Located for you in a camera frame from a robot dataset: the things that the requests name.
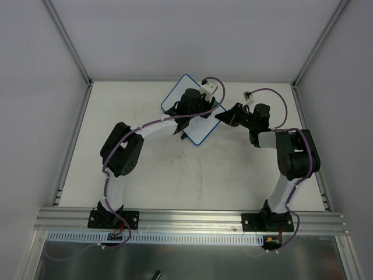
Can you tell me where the blue-framed whiteboard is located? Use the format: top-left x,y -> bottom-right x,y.
160,74 -> 226,146

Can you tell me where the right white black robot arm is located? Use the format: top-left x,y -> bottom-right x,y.
216,103 -> 321,232

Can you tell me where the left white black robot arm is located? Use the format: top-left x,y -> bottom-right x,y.
97,82 -> 220,228

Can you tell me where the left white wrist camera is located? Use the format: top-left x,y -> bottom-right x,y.
199,81 -> 219,96

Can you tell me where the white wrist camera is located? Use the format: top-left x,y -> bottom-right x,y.
243,91 -> 254,106
199,81 -> 219,96

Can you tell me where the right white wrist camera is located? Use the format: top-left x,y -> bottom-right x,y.
243,91 -> 254,106

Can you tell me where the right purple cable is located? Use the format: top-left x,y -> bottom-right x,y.
250,87 -> 316,255

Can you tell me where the purple cable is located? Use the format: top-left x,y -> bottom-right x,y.
43,76 -> 226,261
250,87 -> 316,255

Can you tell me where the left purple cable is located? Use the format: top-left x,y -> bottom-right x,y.
43,76 -> 226,261

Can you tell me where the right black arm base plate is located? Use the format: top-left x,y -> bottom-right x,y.
241,212 -> 294,233

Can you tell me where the right aluminium frame post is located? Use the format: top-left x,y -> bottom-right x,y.
292,0 -> 350,89

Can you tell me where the aluminium frame post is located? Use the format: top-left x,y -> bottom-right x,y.
41,0 -> 92,86
292,0 -> 350,89

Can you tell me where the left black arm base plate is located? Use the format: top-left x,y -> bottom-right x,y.
87,209 -> 140,230

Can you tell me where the white slotted cable duct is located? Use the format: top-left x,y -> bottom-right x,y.
46,231 -> 264,246

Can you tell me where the left aluminium frame post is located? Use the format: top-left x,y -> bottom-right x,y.
41,0 -> 92,86

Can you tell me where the aluminium mounting rail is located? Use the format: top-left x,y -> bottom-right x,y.
33,207 -> 350,236

